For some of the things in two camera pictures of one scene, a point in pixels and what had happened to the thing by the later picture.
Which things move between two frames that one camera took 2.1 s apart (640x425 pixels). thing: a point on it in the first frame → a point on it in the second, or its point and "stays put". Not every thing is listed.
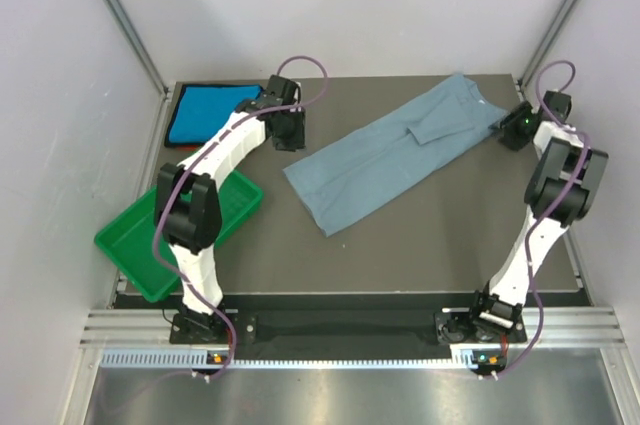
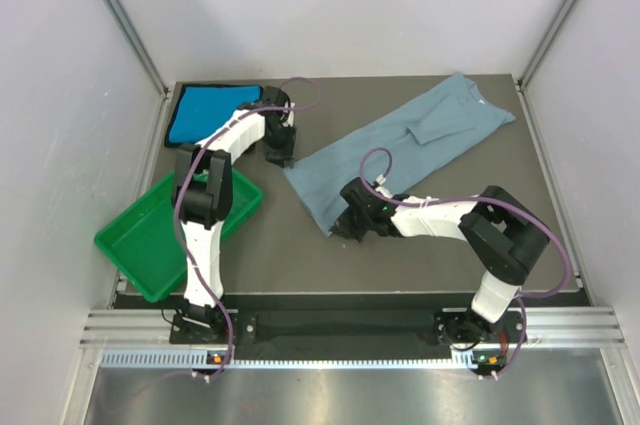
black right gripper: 507,123 → 343,227
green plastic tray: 129,237 stays put
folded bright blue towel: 176,143 stays put
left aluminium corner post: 128,28 stays put
